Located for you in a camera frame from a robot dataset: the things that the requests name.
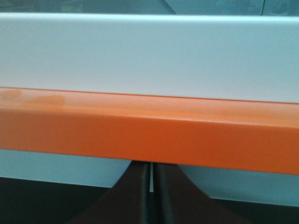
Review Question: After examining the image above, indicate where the orange sash handle bar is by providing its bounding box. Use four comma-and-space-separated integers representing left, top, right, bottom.
0, 87, 299, 175

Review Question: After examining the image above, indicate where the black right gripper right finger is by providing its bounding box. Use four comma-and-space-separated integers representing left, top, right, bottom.
154, 163, 250, 224

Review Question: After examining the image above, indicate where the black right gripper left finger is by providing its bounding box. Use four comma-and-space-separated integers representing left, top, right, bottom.
70, 161, 150, 224

